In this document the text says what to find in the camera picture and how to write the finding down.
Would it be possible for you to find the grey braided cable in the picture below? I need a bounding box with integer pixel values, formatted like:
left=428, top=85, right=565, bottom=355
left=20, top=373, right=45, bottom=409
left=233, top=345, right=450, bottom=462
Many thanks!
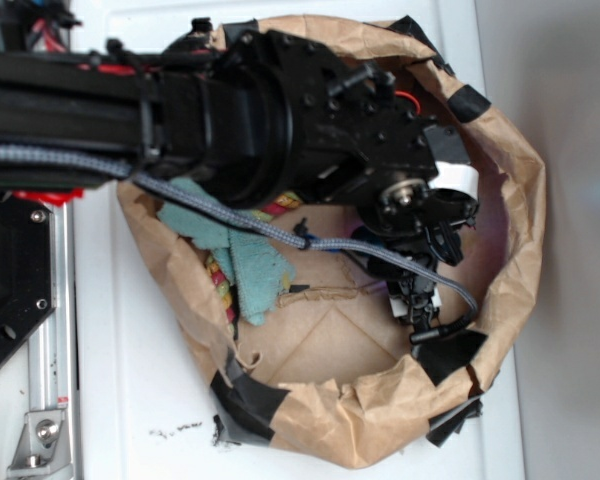
left=0, top=143, right=479, bottom=331

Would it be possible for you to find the aluminium extrusion rail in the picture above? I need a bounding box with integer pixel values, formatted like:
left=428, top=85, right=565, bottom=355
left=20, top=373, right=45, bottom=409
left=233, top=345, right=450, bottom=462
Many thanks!
left=27, top=205, right=83, bottom=479

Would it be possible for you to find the brown paper bag bin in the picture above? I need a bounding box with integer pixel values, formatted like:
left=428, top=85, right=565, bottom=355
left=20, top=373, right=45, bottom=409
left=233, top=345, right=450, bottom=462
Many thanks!
left=117, top=15, right=546, bottom=468

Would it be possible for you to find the metal corner bracket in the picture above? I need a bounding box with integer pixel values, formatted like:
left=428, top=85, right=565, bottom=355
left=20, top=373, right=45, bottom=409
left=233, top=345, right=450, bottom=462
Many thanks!
left=6, top=409, right=75, bottom=480

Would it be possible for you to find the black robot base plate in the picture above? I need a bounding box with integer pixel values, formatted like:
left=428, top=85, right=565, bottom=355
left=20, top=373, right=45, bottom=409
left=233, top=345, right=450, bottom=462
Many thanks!
left=0, top=194, right=54, bottom=369

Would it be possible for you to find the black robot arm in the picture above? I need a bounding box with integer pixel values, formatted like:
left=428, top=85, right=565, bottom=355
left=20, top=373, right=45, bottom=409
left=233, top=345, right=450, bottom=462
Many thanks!
left=0, top=30, right=478, bottom=265

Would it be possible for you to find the light blue cloth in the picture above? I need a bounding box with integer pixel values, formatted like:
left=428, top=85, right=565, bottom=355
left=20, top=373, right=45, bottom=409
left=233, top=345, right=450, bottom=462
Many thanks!
left=158, top=203, right=296, bottom=326

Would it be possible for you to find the multicolour twisted rope toy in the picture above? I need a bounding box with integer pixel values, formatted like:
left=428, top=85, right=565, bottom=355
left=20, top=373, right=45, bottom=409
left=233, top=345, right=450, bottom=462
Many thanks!
left=203, top=192, right=305, bottom=337

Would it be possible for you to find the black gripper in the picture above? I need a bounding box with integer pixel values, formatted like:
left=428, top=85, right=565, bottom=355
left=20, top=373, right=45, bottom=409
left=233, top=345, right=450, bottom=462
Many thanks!
left=279, top=33, right=479, bottom=265

